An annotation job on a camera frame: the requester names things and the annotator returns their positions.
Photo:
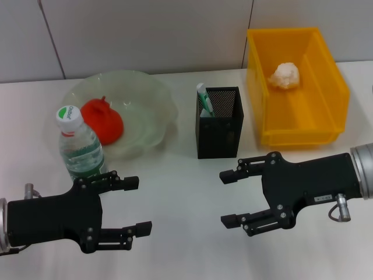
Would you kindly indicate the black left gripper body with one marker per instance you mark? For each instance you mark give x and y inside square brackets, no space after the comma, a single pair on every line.
[58,218]

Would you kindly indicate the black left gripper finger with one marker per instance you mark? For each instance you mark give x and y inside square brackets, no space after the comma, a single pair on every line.
[131,182]
[144,229]

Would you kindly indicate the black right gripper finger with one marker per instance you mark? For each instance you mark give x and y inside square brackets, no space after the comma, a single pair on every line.
[230,221]
[228,176]

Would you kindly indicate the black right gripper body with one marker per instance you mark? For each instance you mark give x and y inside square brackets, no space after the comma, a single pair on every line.
[314,181]

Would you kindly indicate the clear bottle with green label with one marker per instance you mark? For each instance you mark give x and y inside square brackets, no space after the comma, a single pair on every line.
[81,151]

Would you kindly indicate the orange fruit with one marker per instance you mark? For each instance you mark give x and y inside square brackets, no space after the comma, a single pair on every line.
[105,122]

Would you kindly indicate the mint green pen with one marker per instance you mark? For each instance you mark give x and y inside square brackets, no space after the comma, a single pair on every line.
[204,97]

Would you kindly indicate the white paper ball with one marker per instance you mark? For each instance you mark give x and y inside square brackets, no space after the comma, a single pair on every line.
[285,76]

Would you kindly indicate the black mesh pen holder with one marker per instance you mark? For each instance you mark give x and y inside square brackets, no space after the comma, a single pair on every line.
[218,137]

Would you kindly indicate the pale green glass fruit plate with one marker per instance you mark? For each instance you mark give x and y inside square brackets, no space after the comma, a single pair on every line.
[145,102]

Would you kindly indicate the silver right wrist plug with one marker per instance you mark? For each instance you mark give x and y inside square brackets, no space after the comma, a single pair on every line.
[344,207]

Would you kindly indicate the silver wrist plug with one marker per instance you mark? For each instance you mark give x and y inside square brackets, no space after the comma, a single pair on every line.
[344,207]
[30,191]

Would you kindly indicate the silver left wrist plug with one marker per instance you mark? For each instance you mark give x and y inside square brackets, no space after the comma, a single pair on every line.
[30,191]

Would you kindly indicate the yellow plastic bin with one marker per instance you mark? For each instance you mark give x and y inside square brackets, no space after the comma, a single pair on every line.
[294,116]

